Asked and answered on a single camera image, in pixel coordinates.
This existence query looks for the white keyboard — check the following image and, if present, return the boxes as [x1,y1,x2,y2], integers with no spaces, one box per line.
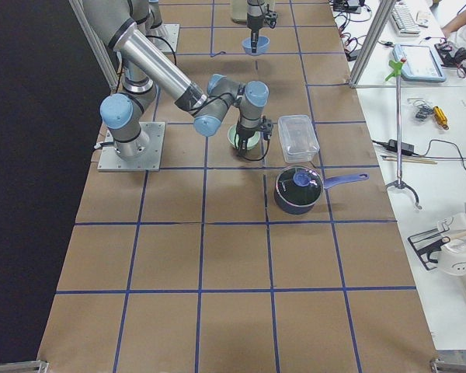
[391,2,421,37]

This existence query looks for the teach pendant tablet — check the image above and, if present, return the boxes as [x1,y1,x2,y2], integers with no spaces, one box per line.
[392,44,446,82]

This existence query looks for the clear plastic food container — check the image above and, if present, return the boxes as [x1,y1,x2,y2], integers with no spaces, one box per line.
[277,115,320,163]

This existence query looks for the black power adapter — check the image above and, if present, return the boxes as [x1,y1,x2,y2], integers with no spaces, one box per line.
[385,139,415,155]

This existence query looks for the wooden chopsticks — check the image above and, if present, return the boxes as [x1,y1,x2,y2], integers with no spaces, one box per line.
[380,155,437,165]

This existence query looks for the aluminium frame post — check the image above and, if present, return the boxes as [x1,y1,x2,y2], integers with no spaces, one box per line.
[348,0,395,89]

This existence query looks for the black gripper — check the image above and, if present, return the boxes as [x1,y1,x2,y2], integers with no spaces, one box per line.
[235,118,273,156]
[246,11,278,54]

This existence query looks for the orange screwdriver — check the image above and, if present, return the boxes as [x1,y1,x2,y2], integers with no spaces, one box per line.
[433,106,449,131]

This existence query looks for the reacher grabber tool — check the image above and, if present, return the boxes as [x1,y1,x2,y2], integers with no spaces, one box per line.
[385,58,422,210]

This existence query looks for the green bowl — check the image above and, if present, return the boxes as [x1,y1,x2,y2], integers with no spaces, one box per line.
[227,125,260,151]

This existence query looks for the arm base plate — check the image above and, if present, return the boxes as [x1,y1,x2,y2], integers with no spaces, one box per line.
[145,23,180,54]
[97,122,165,172]

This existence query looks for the white mug with face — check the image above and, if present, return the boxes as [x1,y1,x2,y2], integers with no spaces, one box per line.
[437,239,466,276]

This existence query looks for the blue saucepan with lid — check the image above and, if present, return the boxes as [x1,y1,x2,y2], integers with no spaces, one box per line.
[273,166,369,214]

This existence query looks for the blue bowl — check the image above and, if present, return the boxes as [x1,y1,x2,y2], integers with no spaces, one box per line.
[242,36,270,56]

